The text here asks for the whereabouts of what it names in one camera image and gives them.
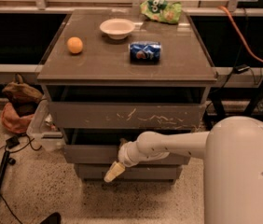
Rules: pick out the black table frame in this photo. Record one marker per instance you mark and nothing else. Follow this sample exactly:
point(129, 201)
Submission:
point(254, 108)

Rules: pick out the clear plastic bin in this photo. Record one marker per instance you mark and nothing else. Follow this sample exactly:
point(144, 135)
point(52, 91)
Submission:
point(43, 130)

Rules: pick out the grey drawer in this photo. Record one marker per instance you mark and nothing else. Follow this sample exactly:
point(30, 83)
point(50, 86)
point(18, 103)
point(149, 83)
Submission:
point(138, 173)
point(125, 116)
point(95, 146)

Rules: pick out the grey top drawer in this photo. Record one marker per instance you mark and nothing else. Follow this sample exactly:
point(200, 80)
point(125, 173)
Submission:
point(125, 116)

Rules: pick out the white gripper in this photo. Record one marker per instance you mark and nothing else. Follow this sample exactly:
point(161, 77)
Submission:
point(124, 155)

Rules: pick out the white bowl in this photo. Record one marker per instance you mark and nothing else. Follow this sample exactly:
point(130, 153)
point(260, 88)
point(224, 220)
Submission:
point(117, 29)

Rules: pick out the blue pepsi can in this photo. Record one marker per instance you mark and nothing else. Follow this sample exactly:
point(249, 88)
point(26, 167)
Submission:
point(147, 51)

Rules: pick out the green chip bag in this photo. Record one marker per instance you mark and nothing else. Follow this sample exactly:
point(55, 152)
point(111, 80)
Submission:
point(161, 11)

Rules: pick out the black power brick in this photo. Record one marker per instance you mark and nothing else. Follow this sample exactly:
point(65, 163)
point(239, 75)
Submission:
point(241, 68)

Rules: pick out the orange cloth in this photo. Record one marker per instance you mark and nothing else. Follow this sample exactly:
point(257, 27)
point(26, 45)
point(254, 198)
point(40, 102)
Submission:
point(12, 121)

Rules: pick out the grey bottom drawer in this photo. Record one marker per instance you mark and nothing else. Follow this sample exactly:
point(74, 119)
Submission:
point(138, 173)

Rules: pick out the grey drawer cabinet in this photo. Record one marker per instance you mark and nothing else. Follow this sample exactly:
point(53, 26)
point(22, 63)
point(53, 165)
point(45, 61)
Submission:
point(103, 71)

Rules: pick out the orange fruit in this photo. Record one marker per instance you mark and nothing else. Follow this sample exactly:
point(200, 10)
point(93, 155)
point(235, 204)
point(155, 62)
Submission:
point(75, 45)

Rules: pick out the black power adapter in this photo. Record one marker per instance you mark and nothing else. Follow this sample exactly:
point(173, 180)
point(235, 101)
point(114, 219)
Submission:
point(12, 142)

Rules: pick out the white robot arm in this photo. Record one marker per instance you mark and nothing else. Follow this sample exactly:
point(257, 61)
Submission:
point(232, 154)

